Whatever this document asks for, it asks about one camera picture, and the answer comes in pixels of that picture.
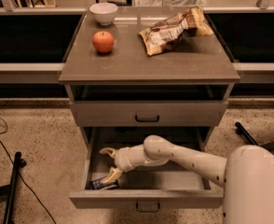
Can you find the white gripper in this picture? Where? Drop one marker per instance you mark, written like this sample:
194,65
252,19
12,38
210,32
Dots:
123,160

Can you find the blue rxbar blueberry bar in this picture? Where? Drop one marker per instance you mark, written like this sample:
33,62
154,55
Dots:
97,184

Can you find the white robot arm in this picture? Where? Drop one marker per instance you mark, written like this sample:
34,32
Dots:
246,175

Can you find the open middle drawer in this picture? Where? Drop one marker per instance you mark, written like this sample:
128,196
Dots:
146,189

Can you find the closed upper drawer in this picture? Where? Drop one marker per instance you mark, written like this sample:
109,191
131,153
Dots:
147,113

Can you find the grey drawer cabinet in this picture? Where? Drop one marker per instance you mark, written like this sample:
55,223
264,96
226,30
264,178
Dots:
197,70

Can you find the black stand leg left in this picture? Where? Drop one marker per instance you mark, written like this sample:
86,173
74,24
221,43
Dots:
8,192

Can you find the black stand leg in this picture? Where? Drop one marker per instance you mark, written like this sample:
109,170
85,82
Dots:
240,130
8,192

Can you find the red apple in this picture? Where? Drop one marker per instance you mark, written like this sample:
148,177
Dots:
103,42

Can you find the crumpled chip bag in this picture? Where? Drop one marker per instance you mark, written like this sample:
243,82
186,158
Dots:
165,35

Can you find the metal railing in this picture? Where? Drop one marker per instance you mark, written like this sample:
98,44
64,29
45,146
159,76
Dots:
49,72

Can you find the white ceramic bowl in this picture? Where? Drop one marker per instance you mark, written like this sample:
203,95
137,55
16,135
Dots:
103,13

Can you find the black stand leg right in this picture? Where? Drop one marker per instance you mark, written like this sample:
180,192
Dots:
240,130

